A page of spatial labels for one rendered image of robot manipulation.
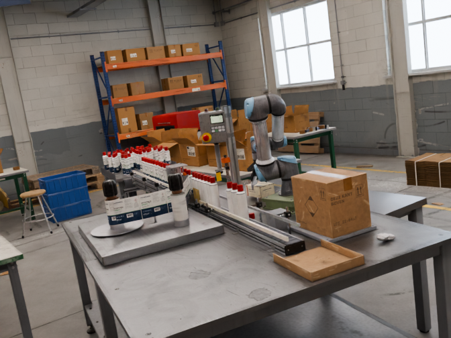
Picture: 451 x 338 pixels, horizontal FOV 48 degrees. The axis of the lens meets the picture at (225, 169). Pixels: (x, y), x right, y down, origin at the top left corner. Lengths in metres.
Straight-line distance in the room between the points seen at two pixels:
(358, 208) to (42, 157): 8.46
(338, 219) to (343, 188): 0.15
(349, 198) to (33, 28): 8.74
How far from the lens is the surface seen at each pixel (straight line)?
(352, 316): 3.11
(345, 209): 2.46
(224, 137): 3.06
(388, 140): 9.07
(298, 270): 2.11
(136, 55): 10.33
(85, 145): 10.62
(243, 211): 2.75
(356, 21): 9.28
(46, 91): 10.43
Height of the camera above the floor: 1.65
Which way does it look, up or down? 10 degrees down
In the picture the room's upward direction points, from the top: 8 degrees counter-clockwise
